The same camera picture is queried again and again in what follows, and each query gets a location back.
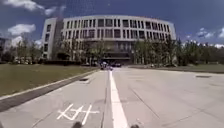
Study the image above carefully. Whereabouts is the vehicle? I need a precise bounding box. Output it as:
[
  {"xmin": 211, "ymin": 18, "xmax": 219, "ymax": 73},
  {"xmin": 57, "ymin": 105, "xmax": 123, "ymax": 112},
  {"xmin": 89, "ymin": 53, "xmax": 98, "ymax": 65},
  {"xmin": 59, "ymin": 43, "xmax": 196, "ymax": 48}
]
[{"xmin": 99, "ymin": 61, "xmax": 109, "ymax": 70}]

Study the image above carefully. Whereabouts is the large curved white building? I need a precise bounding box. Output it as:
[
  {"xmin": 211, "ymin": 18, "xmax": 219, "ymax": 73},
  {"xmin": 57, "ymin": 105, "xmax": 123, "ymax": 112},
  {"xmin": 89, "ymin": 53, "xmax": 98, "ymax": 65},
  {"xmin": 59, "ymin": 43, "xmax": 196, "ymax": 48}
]
[{"xmin": 40, "ymin": 14, "xmax": 178, "ymax": 66}]

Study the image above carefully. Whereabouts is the grey concrete slab road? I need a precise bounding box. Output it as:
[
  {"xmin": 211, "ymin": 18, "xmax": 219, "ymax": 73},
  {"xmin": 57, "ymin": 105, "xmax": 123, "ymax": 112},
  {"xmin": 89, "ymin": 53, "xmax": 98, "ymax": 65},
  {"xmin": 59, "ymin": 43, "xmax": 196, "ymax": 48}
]
[{"xmin": 0, "ymin": 67, "xmax": 224, "ymax": 128}]

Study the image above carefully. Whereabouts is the row of trees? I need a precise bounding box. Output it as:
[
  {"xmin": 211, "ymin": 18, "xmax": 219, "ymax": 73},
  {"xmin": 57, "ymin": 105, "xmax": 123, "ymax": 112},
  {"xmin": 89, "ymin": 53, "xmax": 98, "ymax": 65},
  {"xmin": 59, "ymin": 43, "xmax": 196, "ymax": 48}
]
[{"xmin": 0, "ymin": 35, "xmax": 224, "ymax": 66}]

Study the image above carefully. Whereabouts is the dark kerb strip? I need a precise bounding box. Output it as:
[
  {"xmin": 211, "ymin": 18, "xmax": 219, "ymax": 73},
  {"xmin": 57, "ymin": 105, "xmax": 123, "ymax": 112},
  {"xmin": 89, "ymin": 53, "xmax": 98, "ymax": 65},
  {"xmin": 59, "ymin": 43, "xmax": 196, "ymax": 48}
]
[{"xmin": 0, "ymin": 69, "xmax": 100, "ymax": 113}]

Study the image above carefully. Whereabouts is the grass field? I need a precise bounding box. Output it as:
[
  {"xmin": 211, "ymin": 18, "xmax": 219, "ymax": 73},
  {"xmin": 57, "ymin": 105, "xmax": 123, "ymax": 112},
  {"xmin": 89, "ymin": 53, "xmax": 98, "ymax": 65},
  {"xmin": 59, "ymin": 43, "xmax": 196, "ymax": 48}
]
[{"xmin": 0, "ymin": 63, "xmax": 98, "ymax": 98}]

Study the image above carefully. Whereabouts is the grass verge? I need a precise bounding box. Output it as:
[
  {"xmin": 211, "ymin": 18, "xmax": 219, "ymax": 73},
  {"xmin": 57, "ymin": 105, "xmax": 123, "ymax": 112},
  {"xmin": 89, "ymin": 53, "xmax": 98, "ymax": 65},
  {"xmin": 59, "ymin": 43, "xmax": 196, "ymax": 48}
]
[{"xmin": 128, "ymin": 63, "xmax": 224, "ymax": 75}]

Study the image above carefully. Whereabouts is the manhole cover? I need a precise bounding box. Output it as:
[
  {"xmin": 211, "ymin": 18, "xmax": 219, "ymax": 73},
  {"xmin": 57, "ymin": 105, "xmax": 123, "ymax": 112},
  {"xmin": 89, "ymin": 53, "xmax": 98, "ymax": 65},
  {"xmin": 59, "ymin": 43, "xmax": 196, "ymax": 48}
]
[{"xmin": 195, "ymin": 74, "xmax": 212, "ymax": 79}]

